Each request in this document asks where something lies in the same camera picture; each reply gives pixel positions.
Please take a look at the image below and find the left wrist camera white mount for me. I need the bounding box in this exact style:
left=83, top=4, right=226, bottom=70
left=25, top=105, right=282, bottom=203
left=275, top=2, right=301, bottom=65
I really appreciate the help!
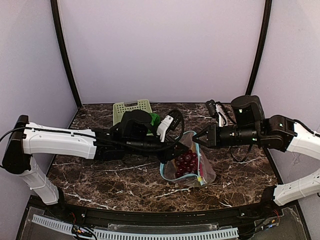
left=156, top=109, right=184, bottom=143

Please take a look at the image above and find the white slotted cable duct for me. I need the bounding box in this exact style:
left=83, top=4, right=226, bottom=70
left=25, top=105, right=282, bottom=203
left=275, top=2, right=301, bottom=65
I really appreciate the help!
left=32, top=214, right=239, bottom=240

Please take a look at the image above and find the left black frame post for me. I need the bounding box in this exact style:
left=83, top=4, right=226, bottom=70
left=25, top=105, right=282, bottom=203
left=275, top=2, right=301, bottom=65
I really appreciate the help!
left=50, top=0, right=82, bottom=109

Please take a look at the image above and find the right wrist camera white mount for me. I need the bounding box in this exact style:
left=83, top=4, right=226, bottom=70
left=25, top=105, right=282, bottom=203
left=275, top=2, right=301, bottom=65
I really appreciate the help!
left=205, top=99, right=236, bottom=127

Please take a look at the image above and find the dark red grapes bunch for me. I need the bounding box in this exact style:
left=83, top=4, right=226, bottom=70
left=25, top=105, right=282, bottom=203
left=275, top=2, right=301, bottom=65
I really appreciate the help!
left=173, top=150, right=199, bottom=178

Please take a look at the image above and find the black curved front rail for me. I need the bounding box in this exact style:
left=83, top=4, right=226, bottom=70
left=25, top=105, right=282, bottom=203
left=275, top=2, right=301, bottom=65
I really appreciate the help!
left=43, top=203, right=277, bottom=232

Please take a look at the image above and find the beige plastic basket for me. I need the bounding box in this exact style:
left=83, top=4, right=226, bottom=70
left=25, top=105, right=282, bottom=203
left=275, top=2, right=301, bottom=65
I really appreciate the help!
left=113, top=99, right=153, bottom=125

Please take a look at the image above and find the black frame post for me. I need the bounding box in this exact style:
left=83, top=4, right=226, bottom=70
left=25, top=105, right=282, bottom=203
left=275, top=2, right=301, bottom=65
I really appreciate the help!
left=245, top=0, right=273, bottom=95
left=50, top=0, right=82, bottom=109

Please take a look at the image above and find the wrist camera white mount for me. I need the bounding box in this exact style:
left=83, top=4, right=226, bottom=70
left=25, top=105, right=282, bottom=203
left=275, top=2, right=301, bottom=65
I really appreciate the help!
left=205, top=99, right=236, bottom=127
left=156, top=109, right=184, bottom=143

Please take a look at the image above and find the green bok choy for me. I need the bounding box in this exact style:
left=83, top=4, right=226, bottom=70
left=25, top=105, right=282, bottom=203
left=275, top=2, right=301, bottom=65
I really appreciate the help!
left=147, top=112, right=161, bottom=136

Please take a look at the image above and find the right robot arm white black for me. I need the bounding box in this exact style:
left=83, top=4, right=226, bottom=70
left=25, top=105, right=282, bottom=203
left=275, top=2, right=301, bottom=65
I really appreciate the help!
left=192, top=95, right=320, bottom=206

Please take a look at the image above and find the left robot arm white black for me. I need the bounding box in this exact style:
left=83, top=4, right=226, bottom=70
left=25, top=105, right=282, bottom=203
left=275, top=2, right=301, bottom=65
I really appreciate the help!
left=0, top=109, right=189, bottom=207

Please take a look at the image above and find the right black frame post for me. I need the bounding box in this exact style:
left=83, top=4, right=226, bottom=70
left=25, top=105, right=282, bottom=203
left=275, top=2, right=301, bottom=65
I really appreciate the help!
left=245, top=0, right=273, bottom=95

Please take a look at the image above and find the clear zip top bag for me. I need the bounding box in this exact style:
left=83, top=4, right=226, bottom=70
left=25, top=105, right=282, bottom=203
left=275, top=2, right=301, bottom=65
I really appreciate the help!
left=159, top=130, right=217, bottom=188

